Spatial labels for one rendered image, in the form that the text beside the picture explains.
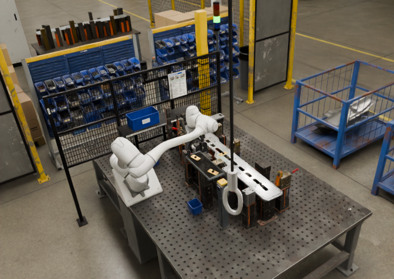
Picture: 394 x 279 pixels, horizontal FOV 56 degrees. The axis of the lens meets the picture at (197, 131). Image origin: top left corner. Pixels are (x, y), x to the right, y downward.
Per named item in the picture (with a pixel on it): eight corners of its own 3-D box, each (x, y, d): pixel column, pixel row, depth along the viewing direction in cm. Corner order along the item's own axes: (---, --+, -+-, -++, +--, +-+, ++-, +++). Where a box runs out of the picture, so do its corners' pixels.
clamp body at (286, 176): (292, 207, 315) (295, 173, 297) (278, 214, 309) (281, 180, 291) (283, 201, 323) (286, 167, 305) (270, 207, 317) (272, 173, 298)
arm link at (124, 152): (124, 180, 328) (106, 163, 328) (136, 167, 333) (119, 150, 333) (127, 167, 255) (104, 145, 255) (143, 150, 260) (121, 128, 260)
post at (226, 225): (230, 227, 301) (229, 184, 278) (222, 230, 298) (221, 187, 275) (224, 221, 306) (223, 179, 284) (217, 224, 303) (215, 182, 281)
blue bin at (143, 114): (160, 122, 388) (159, 111, 381) (133, 131, 375) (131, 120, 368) (153, 116, 400) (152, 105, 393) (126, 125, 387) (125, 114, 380)
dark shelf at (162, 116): (201, 112, 407) (201, 110, 405) (124, 138, 370) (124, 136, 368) (192, 105, 423) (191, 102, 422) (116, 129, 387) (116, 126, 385)
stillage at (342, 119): (347, 116, 578) (357, 58, 529) (394, 139, 518) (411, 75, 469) (290, 142, 526) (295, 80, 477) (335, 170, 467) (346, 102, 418)
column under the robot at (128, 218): (141, 264, 360) (130, 214, 326) (128, 244, 382) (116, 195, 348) (168, 249, 374) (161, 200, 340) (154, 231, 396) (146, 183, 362)
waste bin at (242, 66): (270, 87, 685) (272, 49, 648) (249, 95, 663) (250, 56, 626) (252, 79, 722) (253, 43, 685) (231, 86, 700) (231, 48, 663)
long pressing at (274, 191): (287, 192, 289) (287, 190, 288) (264, 203, 280) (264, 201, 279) (197, 121, 393) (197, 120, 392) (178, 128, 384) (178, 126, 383)
